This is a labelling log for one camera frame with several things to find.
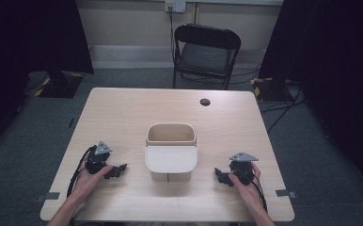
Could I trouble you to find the black folding chair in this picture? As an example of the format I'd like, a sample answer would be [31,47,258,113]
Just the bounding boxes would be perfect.
[171,23,243,91]

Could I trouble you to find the black stand base striped tape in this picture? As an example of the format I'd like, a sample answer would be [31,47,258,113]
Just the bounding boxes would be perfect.
[250,76,296,104]

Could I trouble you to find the white plastic bin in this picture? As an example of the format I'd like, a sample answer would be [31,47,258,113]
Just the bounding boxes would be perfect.
[144,121,198,183]

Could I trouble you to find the grey tape strip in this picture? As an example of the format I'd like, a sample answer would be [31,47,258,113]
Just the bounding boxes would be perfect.
[34,191,61,203]
[275,188,298,200]

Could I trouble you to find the black wall cable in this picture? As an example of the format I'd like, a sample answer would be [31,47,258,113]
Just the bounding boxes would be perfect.
[168,6,177,65]

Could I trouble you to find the white wall outlet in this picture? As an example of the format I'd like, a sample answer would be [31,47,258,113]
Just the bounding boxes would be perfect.
[165,0,187,14]

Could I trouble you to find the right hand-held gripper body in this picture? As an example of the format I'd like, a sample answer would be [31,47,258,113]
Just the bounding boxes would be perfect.
[229,152,260,186]

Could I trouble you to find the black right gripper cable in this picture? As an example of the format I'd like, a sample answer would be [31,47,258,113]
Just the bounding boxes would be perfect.
[250,172,269,213]

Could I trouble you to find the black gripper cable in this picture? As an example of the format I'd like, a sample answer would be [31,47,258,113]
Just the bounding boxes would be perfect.
[66,145,98,200]
[250,172,269,213]

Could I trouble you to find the black curtain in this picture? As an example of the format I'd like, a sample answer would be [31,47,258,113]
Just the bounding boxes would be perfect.
[258,0,363,199]
[0,0,95,159]

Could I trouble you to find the black floor cables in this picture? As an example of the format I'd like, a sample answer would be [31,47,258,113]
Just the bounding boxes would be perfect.
[260,84,308,134]

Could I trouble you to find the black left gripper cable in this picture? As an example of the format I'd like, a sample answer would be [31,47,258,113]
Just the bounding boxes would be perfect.
[66,145,98,200]

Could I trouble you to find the person's left hand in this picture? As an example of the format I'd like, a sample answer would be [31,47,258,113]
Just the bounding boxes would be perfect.
[72,164,114,201]

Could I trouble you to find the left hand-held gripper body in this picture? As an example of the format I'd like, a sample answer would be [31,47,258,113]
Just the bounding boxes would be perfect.
[85,140,114,175]

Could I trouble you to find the person's right hand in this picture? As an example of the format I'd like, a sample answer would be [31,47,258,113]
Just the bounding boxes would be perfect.
[228,162,262,211]

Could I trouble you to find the pale wooden box lid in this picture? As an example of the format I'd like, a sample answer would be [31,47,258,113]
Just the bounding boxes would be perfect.
[144,145,198,174]

